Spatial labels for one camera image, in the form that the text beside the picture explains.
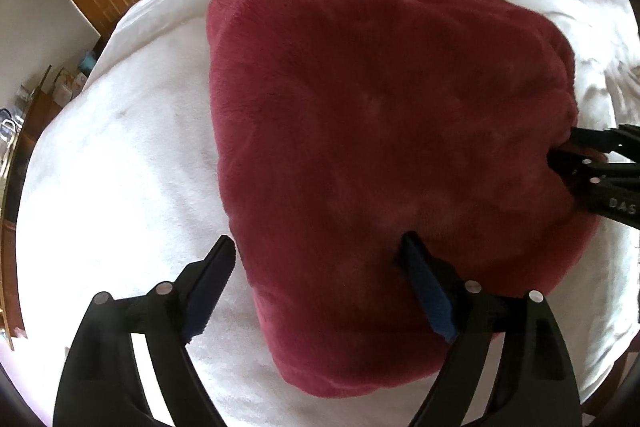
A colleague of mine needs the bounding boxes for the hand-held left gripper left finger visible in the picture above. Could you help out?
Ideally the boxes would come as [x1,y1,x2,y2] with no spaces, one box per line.
[52,234,237,427]

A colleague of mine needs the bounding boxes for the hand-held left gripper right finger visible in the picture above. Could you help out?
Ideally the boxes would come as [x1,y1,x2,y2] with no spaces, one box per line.
[397,231,583,427]

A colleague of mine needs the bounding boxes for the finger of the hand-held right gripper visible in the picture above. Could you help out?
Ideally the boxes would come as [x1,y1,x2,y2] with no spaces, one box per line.
[569,124,640,154]
[546,148,640,228]

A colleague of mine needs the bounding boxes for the red fleece pants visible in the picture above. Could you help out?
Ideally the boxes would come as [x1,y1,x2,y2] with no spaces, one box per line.
[206,0,601,400]

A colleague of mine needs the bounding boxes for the white bed blanket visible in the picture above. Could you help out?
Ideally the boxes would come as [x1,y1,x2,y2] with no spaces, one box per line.
[17,0,640,427]

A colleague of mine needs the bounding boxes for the wooden desk with clutter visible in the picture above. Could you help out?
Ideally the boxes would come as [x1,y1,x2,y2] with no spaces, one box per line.
[0,52,98,348]

